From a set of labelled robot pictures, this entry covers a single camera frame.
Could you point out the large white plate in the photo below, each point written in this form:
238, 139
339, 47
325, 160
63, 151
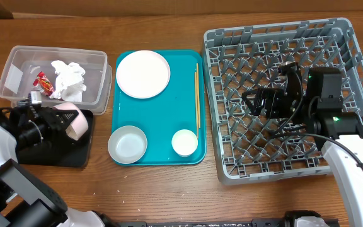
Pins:
143, 74

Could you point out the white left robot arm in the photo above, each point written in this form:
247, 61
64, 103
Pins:
27, 201

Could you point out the grey dishwasher rack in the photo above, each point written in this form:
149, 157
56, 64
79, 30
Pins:
256, 79

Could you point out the black food waste tray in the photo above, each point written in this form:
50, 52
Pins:
61, 151

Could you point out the teal serving tray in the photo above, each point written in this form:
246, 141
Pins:
161, 116

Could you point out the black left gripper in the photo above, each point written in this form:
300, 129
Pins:
53, 122

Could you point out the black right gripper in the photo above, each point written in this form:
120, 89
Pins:
273, 94

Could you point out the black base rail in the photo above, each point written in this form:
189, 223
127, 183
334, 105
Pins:
287, 221

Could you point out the clear plastic waste bin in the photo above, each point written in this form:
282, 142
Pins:
25, 62

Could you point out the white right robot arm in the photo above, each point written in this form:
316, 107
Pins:
342, 142

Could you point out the pink bowl with rice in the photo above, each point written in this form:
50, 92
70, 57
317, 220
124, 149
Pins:
79, 125

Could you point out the small white cup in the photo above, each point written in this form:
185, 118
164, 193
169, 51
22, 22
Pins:
184, 142

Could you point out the cardboard back wall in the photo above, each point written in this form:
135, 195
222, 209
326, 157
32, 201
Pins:
87, 8

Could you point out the white tissue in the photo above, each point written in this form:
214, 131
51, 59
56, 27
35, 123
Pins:
69, 83

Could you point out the grey bowl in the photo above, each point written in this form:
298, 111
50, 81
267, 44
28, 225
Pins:
127, 144

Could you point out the red snack wrapper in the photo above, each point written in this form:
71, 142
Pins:
43, 85

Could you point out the wooden chopstick left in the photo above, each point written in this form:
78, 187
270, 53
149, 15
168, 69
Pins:
196, 106

